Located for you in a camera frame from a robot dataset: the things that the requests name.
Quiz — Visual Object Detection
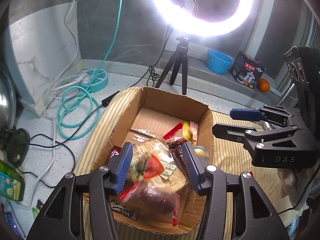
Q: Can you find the small green wrapper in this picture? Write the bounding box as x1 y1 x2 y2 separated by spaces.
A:
31 199 44 218

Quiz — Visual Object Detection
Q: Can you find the small jelly cup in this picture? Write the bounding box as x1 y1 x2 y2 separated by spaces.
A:
194 145 208 158

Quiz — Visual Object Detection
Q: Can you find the beige striped cloth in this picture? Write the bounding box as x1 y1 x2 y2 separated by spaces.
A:
75 87 295 240

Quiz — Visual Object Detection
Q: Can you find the orange fruit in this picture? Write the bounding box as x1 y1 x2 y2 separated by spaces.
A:
258 78 270 92

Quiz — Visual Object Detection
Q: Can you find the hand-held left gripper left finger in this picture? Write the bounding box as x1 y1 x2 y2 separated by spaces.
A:
26 142 134 240

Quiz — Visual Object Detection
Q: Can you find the red serrated snack packet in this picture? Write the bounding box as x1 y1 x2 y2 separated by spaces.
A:
162 122 184 139

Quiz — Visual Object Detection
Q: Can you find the black floor cable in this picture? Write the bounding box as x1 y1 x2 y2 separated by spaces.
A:
17 90 120 188

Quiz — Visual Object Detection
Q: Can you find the black ring light cable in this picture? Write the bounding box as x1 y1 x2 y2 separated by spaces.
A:
147 27 173 88

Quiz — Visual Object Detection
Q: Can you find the clear packet with printed paper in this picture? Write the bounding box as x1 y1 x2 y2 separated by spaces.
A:
130 140 194 195

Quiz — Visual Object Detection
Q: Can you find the white cable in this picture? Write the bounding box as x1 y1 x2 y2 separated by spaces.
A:
21 0 87 208

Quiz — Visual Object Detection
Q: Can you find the dark green round stand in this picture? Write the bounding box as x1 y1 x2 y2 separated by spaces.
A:
6 128 30 168

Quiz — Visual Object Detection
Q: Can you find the pink snack packet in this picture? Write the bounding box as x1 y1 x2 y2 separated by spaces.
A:
190 121 199 142

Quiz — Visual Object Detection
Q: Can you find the green and red snack packet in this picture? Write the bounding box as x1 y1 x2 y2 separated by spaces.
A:
126 152 167 180

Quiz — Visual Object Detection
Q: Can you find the yellow candy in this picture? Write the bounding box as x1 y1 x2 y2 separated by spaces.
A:
182 121 194 140

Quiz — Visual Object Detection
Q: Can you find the red-edged dark fruit packet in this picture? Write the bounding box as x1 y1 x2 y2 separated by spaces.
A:
119 182 181 225

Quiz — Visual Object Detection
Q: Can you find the black gooseneck phone holder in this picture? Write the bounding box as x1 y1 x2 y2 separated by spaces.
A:
169 0 200 18

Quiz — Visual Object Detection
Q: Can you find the dark red snack packet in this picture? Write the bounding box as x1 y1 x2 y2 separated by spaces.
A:
167 140 187 160

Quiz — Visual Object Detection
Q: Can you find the brown chocolate bar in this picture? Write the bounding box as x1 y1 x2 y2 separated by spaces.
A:
110 146 125 159
111 201 139 221

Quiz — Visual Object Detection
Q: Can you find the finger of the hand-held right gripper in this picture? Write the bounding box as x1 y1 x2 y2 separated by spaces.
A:
230 105 294 130
212 122 300 147

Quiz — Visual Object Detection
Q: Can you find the teal power strip with cable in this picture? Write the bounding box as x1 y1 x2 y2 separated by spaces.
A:
57 0 128 140

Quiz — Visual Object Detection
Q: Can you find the cardboard box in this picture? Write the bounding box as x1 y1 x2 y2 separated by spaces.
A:
84 86 214 233

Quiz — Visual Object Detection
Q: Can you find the person's right hand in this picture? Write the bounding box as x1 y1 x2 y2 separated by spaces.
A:
276 166 313 200

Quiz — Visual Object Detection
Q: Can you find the blue plastic bowl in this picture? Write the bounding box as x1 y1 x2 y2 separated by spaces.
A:
206 49 234 75

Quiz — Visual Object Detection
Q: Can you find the stainless steel bowl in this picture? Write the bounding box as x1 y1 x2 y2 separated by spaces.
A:
0 62 17 140

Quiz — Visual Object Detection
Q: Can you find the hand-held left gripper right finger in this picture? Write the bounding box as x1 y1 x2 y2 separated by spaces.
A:
182 142 292 240

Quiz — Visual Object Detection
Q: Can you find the black tripod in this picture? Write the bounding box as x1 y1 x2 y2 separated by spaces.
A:
155 36 189 95

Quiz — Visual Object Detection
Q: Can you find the green printed packet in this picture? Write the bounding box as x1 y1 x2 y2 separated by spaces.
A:
0 160 25 202

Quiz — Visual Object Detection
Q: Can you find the round teal power strip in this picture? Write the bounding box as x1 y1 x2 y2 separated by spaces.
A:
81 69 109 93

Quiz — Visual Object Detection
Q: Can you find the black product box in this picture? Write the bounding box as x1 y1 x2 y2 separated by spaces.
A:
230 51 266 89

